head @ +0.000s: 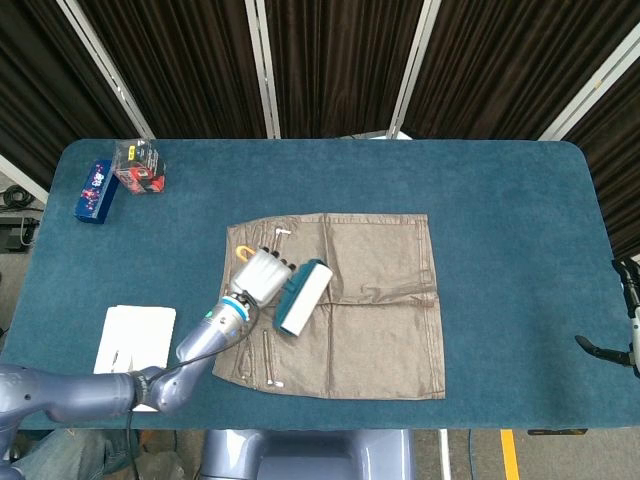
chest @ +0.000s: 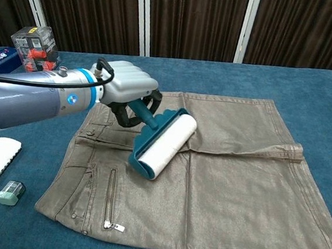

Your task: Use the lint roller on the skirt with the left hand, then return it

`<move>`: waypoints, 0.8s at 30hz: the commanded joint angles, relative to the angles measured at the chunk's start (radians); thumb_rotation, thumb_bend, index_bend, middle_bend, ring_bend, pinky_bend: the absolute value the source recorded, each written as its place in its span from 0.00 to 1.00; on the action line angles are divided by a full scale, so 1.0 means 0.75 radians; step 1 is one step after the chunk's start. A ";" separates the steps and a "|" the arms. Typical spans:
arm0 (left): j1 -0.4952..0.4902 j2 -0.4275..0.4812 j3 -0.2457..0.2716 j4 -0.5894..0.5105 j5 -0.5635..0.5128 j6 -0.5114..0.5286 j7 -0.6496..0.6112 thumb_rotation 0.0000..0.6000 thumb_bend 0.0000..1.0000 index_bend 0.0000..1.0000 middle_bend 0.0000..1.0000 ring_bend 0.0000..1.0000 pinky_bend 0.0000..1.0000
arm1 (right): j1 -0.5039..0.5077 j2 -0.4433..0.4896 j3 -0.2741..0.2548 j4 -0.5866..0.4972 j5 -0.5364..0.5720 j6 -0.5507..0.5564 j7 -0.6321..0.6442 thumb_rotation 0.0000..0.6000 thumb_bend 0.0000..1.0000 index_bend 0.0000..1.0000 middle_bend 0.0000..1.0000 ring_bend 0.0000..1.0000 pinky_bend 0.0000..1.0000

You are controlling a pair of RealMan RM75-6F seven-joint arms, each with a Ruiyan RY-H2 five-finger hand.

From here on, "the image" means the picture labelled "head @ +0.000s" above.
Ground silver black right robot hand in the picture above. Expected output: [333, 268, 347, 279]
[574, 257, 640, 379]

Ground brown curtain screen panel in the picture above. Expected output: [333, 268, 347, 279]
[57, 0, 281, 140]
[389, 0, 640, 141]
[0, 0, 154, 201]
[244, 0, 436, 140]
[539, 29, 640, 261]

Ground black electronic device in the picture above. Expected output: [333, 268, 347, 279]
[0, 214, 41, 254]

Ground white spiral notebook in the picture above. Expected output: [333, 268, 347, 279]
[93, 305, 177, 414]

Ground grey-blue robot torso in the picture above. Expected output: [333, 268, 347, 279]
[197, 428, 416, 480]

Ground black coiled cables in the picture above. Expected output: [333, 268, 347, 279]
[0, 183, 37, 209]

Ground clear box with red items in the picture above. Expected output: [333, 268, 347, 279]
[112, 138, 169, 197]

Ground blue velvet table cover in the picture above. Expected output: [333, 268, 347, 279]
[0, 138, 632, 432]

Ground dark blue printed carton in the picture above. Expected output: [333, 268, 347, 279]
[73, 158, 120, 225]

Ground person's blue jeans leg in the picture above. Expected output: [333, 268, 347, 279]
[9, 428, 146, 480]

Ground yellow floor tape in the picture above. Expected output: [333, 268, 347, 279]
[499, 428, 519, 480]

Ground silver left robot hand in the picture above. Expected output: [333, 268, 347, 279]
[227, 247, 296, 309]

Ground white table leg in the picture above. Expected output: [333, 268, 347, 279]
[438, 428, 452, 480]

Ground brown shiny zip skirt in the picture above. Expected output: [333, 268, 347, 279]
[212, 212, 447, 401]

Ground teal lint roller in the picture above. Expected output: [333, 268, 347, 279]
[235, 244, 335, 339]

